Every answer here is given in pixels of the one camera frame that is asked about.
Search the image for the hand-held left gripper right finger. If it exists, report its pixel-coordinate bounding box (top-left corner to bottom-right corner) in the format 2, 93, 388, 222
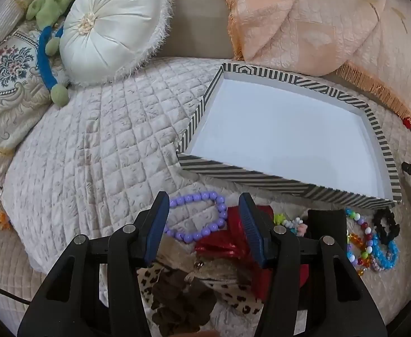
238, 192, 390, 337

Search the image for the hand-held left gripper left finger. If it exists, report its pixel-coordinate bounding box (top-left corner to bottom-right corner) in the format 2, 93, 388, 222
18, 191, 171, 337

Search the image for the red hair bow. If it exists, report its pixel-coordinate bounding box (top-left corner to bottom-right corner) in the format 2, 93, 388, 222
194, 205, 311, 300

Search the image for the purple bead bracelet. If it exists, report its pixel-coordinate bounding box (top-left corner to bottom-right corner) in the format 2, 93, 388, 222
163, 191, 229, 243

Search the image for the pastel bead bracelet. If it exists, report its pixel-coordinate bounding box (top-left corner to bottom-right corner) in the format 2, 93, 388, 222
274, 213, 307, 236

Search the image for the black scrunchie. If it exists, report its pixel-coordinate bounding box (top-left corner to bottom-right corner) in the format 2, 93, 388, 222
372, 208, 401, 246

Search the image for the leopard print hair bow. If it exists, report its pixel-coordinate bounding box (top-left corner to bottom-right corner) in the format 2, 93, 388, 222
137, 239, 265, 316

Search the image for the brown scrunchie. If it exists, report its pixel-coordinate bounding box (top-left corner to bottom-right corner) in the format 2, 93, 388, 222
151, 270, 217, 337

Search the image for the black velvet hair band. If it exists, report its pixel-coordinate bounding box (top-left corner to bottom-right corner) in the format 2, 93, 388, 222
305, 210, 348, 246

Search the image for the multicolour bead bracelet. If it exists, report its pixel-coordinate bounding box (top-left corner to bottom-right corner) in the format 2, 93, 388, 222
345, 208, 379, 274

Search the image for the orange bead bracelet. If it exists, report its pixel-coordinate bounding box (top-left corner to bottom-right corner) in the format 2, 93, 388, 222
347, 232, 367, 276

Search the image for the blue bead bracelet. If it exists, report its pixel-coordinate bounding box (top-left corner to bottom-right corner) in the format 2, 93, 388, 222
368, 233, 400, 272

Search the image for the striped shallow box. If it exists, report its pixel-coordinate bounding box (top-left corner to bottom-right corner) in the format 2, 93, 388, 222
175, 62, 402, 209

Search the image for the cream quilted bedspread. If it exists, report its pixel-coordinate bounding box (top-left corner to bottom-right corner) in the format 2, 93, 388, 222
0, 56, 411, 337

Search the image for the peach fringed blanket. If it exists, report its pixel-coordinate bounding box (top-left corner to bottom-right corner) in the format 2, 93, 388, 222
217, 0, 411, 125

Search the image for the floral embroidered pillow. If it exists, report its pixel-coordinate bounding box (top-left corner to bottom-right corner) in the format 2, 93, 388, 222
0, 17, 69, 179

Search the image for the round white cushion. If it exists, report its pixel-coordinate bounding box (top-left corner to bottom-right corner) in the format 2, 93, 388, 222
59, 0, 174, 86

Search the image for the beige padded headboard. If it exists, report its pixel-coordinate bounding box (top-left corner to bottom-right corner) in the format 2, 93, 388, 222
153, 0, 237, 60

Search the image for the green and blue plush toy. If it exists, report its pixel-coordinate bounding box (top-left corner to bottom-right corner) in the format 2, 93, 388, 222
26, 0, 85, 108

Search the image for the black cable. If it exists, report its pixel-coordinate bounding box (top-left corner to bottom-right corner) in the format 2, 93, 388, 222
0, 283, 34, 306

